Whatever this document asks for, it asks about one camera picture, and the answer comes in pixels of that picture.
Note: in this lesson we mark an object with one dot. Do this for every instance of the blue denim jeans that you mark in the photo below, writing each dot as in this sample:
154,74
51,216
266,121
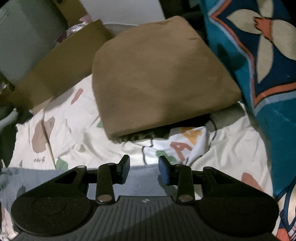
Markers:
141,181

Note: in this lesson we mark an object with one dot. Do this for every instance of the teal floral blanket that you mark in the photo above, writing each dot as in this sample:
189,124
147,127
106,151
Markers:
255,40

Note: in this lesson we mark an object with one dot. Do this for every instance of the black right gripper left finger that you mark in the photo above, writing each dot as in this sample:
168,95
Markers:
108,175

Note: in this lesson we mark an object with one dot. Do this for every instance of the brown cardboard box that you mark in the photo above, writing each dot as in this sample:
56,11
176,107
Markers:
64,66

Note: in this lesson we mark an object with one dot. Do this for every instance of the folded brown garment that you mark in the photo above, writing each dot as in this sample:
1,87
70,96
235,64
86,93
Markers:
157,74

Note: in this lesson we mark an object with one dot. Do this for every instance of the cream printed bed sheet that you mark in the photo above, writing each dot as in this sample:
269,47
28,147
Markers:
69,132

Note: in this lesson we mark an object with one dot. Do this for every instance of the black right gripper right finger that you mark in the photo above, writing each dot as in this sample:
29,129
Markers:
180,176

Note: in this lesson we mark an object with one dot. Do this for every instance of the white lettered t-shirt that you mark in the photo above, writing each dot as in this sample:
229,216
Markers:
184,145

